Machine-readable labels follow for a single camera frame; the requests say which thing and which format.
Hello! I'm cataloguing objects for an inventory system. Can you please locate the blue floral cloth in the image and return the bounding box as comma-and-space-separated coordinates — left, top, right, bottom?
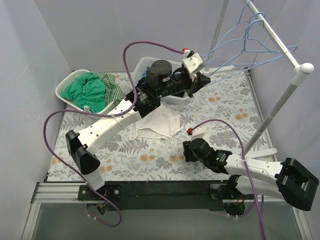
140, 66, 151, 79

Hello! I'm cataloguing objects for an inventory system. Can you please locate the silver clothes rack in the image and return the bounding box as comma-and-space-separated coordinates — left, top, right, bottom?
219, 0, 320, 165

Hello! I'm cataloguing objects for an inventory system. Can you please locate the green striped garment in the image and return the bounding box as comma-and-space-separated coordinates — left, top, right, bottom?
92, 72, 125, 106

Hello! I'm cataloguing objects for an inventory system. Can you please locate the aluminium frame rail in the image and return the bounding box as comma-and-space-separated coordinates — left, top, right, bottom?
21, 181, 313, 240

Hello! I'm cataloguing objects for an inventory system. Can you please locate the blue wire hanger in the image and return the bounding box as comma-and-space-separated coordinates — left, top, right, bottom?
201, 0, 254, 66
203, 13, 268, 68
208, 19, 285, 77

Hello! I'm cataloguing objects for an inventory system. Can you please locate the purple cable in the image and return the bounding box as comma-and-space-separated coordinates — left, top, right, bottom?
43, 41, 185, 227
193, 119, 267, 240

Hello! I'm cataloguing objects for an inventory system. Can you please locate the green shirt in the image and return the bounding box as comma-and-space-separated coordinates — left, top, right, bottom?
60, 72, 107, 114

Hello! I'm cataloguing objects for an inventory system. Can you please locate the white rectangular basket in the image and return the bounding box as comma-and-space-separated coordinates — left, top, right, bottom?
131, 56, 190, 105

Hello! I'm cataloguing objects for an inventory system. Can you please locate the white tank top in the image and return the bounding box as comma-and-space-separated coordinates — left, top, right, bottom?
129, 105, 181, 157

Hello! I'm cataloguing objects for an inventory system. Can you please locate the white oval laundry basket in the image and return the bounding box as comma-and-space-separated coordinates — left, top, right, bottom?
55, 69, 117, 115

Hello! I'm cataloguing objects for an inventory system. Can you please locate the floral table mat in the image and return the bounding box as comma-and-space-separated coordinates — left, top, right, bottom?
47, 69, 278, 182

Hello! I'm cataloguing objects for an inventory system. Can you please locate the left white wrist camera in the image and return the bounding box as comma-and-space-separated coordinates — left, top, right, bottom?
182, 48, 205, 81

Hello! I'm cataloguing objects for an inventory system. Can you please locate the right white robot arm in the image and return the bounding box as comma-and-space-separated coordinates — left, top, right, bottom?
182, 138, 320, 211

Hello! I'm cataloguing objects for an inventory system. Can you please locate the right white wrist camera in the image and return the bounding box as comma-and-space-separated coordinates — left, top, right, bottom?
186, 127, 204, 141

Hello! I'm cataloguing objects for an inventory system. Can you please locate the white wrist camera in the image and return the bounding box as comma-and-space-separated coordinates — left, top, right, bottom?
182, 48, 205, 81
186, 127, 204, 141

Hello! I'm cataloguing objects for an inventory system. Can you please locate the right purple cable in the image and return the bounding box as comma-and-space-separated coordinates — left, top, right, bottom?
193, 119, 267, 240

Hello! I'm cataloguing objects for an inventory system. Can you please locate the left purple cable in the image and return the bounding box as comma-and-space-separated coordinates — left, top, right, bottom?
43, 41, 185, 227

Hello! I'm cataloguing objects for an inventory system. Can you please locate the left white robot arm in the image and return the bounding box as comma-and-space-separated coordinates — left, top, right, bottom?
65, 56, 211, 200

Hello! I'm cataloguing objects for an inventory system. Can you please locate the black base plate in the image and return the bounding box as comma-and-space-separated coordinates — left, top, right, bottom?
77, 180, 253, 216

